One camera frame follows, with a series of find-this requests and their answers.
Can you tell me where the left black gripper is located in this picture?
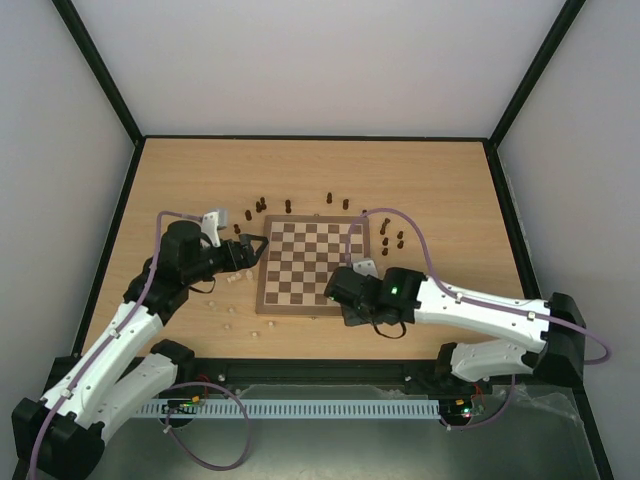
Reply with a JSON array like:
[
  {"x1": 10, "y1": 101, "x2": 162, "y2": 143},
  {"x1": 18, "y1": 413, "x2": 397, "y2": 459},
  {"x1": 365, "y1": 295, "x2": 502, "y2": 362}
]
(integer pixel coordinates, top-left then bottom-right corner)
[{"x1": 186, "y1": 235, "x2": 271, "y2": 285}]

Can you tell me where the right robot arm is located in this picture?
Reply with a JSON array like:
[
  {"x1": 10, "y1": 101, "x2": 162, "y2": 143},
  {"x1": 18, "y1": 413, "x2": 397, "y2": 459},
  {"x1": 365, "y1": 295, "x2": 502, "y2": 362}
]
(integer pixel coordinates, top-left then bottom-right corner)
[{"x1": 324, "y1": 267, "x2": 585, "y2": 392}]

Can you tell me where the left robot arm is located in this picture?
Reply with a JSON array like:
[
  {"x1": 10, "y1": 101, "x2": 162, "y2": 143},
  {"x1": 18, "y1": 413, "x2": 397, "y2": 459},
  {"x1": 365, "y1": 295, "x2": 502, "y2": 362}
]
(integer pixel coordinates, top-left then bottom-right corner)
[{"x1": 11, "y1": 212, "x2": 269, "y2": 479}]

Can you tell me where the wooden chess board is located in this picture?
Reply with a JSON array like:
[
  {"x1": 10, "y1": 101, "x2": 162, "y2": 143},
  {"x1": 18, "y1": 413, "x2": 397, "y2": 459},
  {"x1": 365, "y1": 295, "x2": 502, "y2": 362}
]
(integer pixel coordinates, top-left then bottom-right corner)
[{"x1": 255, "y1": 215, "x2": 370, "y2": 318}]

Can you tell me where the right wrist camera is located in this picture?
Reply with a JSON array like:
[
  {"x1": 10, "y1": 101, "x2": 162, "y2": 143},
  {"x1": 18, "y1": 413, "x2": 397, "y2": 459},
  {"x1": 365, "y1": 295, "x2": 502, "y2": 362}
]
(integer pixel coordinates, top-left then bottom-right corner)
[{"x1": 352, "y1": 258, "x2": 378, "y2": 278}]

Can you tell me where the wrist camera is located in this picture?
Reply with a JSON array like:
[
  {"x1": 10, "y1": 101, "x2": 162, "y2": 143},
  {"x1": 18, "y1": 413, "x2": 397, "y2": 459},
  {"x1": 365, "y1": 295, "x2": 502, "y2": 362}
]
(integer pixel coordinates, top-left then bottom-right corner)
[
  {"x1": 201, "y1": 208, "x2": 228, "y2": 247},
  {"x1": 352, "y1": 258, "x2": 378, "y2": 278}
]

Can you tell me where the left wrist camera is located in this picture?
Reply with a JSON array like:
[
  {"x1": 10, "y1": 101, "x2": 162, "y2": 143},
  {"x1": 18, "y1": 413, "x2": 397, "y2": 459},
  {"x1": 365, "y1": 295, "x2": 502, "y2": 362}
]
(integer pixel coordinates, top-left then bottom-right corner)
[{"x1": 201, "y1": 208, "x2": 228, "y2": 247}]

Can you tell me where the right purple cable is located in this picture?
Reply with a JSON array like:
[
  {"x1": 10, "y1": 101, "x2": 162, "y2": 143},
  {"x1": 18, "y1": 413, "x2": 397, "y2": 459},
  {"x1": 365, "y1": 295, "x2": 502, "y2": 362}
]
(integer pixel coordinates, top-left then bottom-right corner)
[{"x1": 345, "y1": 208, "x2": 613, "y2": 432}]

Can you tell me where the purple cable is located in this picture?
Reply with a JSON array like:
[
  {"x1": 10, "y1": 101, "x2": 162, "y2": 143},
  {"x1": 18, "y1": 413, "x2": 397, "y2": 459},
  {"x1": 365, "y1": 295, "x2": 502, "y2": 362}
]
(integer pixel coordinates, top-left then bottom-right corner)
[
  {"x1": 345, "y1": 208, "x2": 613, "y2": 432},
  {"x1": 29, "y1": 211, "x2": 252, "y2": 476}
]

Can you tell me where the black aluminium frame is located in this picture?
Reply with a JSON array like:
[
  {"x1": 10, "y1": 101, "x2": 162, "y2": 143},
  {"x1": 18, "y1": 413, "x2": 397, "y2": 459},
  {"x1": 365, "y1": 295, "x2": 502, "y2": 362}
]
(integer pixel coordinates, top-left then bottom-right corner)
[{"x1": 49, "y1": 1, "x2": 613, "y2": 479}]

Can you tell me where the light blue cable duct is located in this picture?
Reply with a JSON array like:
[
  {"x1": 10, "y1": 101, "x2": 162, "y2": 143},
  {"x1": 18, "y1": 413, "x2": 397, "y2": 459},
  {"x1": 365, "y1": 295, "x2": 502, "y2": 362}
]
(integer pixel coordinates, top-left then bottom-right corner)
[{"x1": 133, "y1": 399, "x2": 441, "y2": 420}]

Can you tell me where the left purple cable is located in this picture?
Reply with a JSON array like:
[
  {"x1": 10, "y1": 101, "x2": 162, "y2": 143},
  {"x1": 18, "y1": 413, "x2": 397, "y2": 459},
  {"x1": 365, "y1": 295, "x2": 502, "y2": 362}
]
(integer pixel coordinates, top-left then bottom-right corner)
[{"x1": 29, "y1": 211, "x2": 252, "y2": 476}]

